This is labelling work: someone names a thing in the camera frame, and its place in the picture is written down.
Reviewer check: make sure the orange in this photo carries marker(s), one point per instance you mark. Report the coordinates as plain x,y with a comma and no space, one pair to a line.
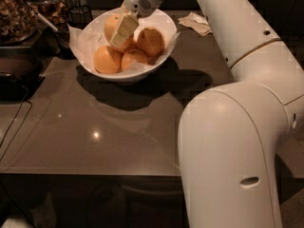
107,60
150,41
109,26
133,55

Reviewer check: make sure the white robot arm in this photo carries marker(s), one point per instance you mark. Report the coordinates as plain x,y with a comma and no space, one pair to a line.
228,134

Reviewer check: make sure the white ceramic bowl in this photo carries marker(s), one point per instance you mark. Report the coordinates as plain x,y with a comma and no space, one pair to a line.
95,32

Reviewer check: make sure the white paper bowl liner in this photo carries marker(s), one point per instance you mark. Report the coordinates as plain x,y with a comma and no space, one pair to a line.
85,43

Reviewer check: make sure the crumpled paper napkins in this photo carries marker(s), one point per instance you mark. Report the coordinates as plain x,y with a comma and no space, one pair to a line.
197,23

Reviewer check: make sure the large glass nut jar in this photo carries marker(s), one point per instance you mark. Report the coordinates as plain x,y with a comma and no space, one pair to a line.
17,23

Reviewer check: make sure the white sneaker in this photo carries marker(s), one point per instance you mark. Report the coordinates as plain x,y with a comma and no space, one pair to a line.
44,214

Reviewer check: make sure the black wire holder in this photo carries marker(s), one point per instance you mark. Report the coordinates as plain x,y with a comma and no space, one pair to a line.
80,16

